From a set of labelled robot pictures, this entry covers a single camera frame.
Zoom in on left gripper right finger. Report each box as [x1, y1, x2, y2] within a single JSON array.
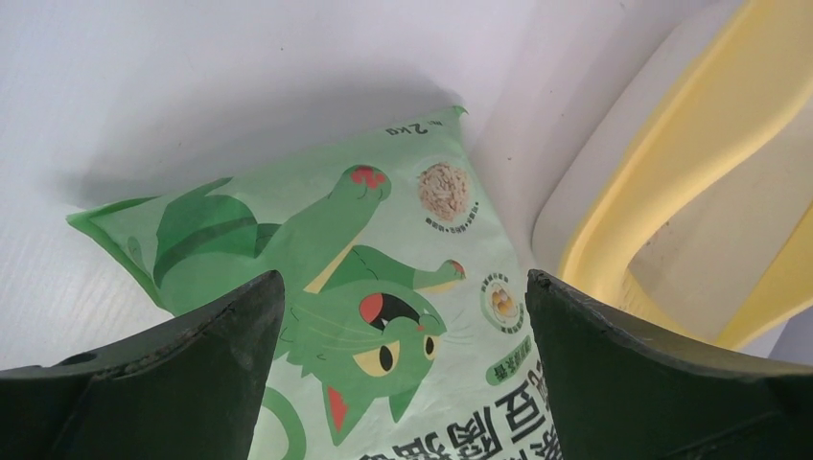
[[526, 269, 812, 459]]

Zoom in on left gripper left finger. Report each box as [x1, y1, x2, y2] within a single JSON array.
[[1, 271, 285, 459]]

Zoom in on green cat litter bag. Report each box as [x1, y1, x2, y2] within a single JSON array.
[[68, 106, 563, 459]]

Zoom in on yellow plastic litter box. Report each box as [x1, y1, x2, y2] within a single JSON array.
[[532, 1, 812, 351]]

